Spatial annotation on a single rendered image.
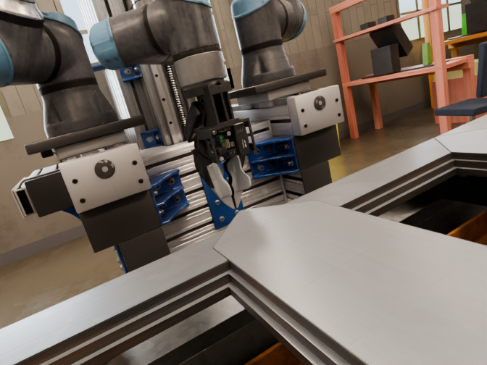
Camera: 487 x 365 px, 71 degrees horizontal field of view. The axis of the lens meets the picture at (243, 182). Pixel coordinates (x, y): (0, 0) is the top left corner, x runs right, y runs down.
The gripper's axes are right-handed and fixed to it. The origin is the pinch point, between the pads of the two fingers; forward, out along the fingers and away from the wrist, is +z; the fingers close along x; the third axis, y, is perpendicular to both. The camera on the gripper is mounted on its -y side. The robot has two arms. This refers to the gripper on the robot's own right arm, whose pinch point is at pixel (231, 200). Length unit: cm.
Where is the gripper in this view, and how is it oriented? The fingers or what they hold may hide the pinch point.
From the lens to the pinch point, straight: 60.7
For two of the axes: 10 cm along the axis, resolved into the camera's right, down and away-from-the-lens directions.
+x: 8.5, -3.3, 4.0
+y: 4.6, 1.2, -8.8
